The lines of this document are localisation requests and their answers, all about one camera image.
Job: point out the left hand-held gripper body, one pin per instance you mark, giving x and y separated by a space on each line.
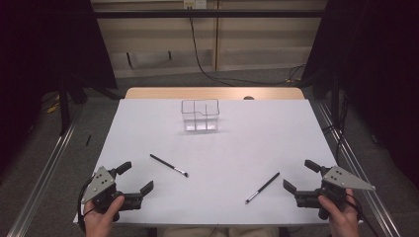
99 184

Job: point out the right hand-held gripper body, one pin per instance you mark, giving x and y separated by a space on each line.
342 179

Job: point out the black makeup brush silver ferrule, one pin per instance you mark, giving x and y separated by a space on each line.
263 187

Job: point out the black makeup brush dark bristles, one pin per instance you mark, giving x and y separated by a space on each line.
164 162

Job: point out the clear acrylic organizer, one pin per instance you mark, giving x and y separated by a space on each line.
200 115

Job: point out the person's left hand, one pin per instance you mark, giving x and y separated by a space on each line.
102 220

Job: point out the person's right hand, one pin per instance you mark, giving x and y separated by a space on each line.
341 219

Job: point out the small black stick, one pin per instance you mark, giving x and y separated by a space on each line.
88 140

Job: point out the black metal stand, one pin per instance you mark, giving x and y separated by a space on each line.
64 108
335 98

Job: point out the white table cover board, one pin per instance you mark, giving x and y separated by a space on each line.
214 148

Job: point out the person's legs beige trousers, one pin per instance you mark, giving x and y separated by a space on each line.
217 232

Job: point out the wooden table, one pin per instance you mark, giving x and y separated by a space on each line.
214 93

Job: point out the dark curtain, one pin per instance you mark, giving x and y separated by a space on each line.
378 49

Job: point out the black horizontal bar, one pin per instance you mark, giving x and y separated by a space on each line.
230 14

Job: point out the aluminium floor rail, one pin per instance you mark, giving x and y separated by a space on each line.
39 187
354 168

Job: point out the black wall bracket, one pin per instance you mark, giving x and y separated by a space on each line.
170 55
130 61

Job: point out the white wall socket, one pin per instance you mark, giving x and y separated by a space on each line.
199 3

